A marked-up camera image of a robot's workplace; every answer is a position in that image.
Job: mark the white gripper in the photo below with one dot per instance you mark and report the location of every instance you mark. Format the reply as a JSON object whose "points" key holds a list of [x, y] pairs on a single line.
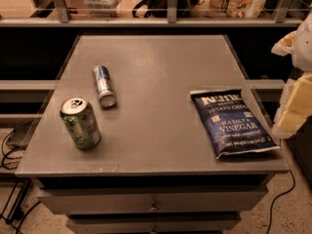
{"points": [[303, 51]]}

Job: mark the blue kettle chip bag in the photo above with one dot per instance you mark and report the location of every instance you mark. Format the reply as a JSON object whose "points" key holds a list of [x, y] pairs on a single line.
{"points": [[232, 127]]}

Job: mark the black bag on shelf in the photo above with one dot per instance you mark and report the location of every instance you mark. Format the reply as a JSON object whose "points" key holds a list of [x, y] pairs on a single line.
{"points": [[159, 8]]}

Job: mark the grey drawer cabinet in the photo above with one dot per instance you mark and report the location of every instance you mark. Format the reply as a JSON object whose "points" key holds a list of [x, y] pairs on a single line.
{"points": [[153, 136]]}

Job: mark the upper drawer with knob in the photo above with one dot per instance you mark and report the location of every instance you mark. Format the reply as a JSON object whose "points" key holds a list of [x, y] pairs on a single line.
{"points": [[150, 200]]}

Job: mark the blue silver energy drink can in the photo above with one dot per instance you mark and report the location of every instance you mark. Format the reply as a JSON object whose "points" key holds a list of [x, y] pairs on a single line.
{"points": [[105, 90]]}

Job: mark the clear plastic container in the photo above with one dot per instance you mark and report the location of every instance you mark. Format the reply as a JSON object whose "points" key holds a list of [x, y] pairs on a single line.
{"points": [[102, 8]]}

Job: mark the green soda can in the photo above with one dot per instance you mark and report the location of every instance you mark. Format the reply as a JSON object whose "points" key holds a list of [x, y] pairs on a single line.
{"points": [[78, 117]]}

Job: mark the lower drawer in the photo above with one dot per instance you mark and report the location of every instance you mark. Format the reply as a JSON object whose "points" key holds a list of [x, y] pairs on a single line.
{"points": [[150, 224]]}

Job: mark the grey metal shelf rail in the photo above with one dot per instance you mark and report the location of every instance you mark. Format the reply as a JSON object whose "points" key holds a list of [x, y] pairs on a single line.
{"points": [[71, 13]]}

